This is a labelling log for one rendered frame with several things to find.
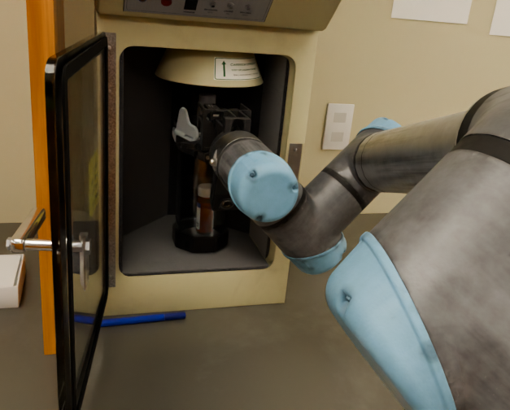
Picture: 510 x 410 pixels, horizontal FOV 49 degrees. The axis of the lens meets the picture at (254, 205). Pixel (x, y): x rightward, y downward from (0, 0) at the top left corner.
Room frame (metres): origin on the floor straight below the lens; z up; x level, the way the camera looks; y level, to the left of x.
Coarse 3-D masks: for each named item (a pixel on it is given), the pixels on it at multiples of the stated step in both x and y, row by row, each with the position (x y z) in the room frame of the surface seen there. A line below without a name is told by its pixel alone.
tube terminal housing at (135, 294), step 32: (128, 32) 0.80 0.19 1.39; (160, 32) 0.81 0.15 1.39; (192, 32) 0.83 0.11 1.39; (224, 32) 0.84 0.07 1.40; (256, 32) 0.85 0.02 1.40; (288, 32) 0.87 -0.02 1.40; (288, 96) 0.90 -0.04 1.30; (288, 128) 0.90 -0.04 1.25; (128, 288) 0.80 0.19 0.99; (160, 288) 0.82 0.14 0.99; (192, 288) 0.83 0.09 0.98; (224, 288) 0.85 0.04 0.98; (256, 288) 0.87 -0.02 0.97
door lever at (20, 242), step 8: (40, 208) 0.58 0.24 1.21; (32, 216) 0.56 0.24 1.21; (40, 216) 0.57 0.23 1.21; (24, 224) 0.54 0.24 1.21; (32, 224) 0.54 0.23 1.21; (40, 224) 0.56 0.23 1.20; (16, 232) 0.52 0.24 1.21; (24, 232) 0.52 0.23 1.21; (32, 232) 0.53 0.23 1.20; (8, 240) 0.50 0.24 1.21; (16, 240) 0.50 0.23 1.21; (24, 240) 0.51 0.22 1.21; (32, 240) 0.51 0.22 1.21; (40, 240) 0.51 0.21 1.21; (48, 240) 0.51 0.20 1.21; (8, 248) 0.50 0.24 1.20; (16, 248) 0.50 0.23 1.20; (24, 248) 0.50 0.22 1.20; (32, 248) 0.50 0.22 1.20; (40, 248) 0.51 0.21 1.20; (48, 248) 0.51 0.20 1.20
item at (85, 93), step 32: (96, 32) 0.74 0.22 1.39; (96, 64) 0.69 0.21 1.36; (96, 96) 0.69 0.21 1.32; (96, 128) 0.68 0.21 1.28; (96, 160) 0.68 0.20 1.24; (64, 192) 0.50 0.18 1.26; (96, 192) 0.68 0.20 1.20; (96, 224) 0.68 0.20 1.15; (96, 256) 0.67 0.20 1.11; (96, 288) 0.67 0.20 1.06; (64, 384) 0.47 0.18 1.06
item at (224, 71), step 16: (160, 64) 0.90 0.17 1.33; (176, 64) 0.87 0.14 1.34; (192, 64) 0.86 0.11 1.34; (208, 64) 0.86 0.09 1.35; (224, 64) 0.87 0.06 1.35; (240, 64) 0.88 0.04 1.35; (256, 64) 0.92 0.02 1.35; (176, 80) 0.86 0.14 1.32; (192, 80) 0.85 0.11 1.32; (208, 80) 0.85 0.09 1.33; (224, 80) 0.86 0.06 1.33; (240, 80) 0.87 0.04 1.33; (256, 80) 0.90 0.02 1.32
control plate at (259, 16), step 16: (128, 0) 0.75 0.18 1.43; (160, 0) 0.76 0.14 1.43; (176, 0) 0.77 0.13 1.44; (208, 0) 0.78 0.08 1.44; (224, 0) 0.78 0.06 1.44; (240, 0) 0.79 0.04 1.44; (256, 0) 0.79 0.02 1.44; (272, 0) 0.80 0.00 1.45; (208, 16) 0.80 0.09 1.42; (224, 16) 0.80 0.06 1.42; (240, 16) 0.81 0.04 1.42; (256, 16) 0.81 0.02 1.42
